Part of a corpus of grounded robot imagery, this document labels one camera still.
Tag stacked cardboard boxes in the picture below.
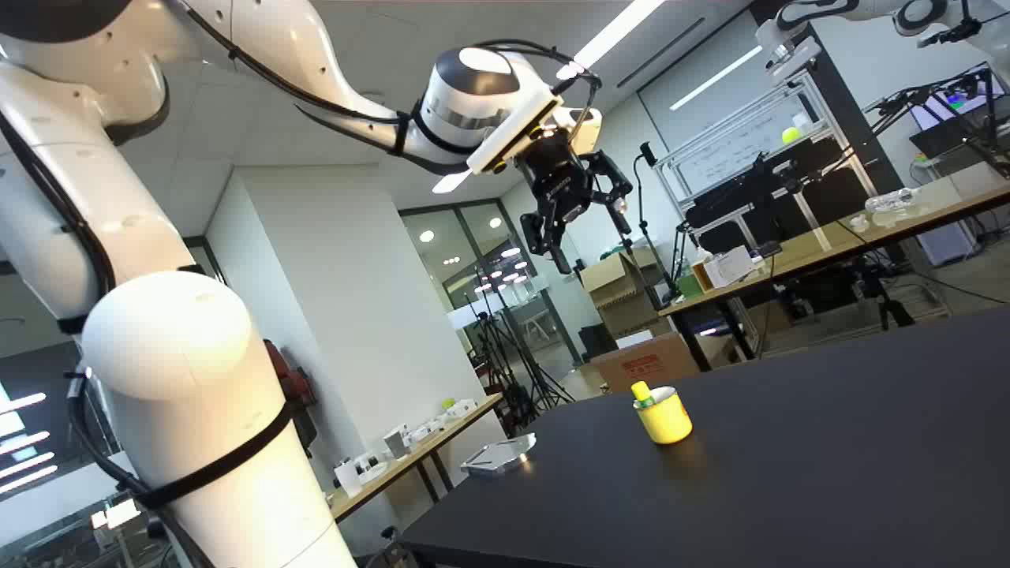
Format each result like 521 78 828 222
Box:
582 247 662 342

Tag white flat device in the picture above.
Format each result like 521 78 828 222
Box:
459 439 538 482

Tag computer monitor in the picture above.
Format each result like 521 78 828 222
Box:
905 72 1010 164

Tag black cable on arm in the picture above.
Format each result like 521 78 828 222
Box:
0 0 468 525

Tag large brown cardboard box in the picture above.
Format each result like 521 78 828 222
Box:
586 331 705 399

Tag red wall object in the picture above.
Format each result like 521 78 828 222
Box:
263 337 322 459

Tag narrow wooden side table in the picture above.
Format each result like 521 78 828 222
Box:
326 391 507 526

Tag long wooden desk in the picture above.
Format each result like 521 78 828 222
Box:
658 176 1010 372

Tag small white box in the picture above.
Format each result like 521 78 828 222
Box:
332 451 388 500

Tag black office equipment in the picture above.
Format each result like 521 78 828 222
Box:
681 134 873 259

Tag black camera tripod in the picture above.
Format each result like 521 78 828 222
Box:
472 300 578 435

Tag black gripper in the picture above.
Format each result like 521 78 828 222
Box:
521 128 639 279

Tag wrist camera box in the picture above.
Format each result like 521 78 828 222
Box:
563 103 609 160

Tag long ceiling light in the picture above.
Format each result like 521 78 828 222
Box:
552 0 670 84
666 43 768 117

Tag yellow cup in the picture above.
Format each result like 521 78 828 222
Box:
636 386 697 447

